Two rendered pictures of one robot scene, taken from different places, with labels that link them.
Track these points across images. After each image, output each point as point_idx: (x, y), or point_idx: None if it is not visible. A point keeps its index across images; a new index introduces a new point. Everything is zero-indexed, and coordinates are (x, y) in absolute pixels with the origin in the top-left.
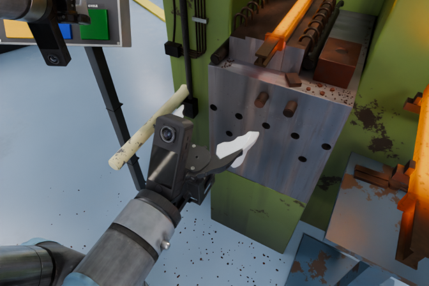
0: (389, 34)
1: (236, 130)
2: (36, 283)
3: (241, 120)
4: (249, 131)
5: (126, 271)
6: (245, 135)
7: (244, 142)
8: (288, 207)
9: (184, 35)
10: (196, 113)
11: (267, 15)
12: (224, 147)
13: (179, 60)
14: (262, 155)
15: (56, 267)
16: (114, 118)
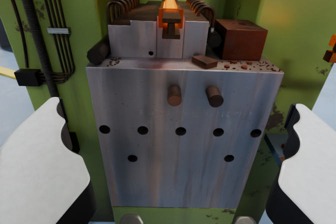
0: (267, 6)
1: (142, 150)
2: None
3: (147, 134)
4: (298, 104)
5: None
6: (304, 116)
7: (332, 135)
8: (216, 221)
9: (41, 54)
10: (78, 150)
11: (141, 10)
12: (316, 186)
13: (41, 90)
14: (179, 171)
15: None
16: None
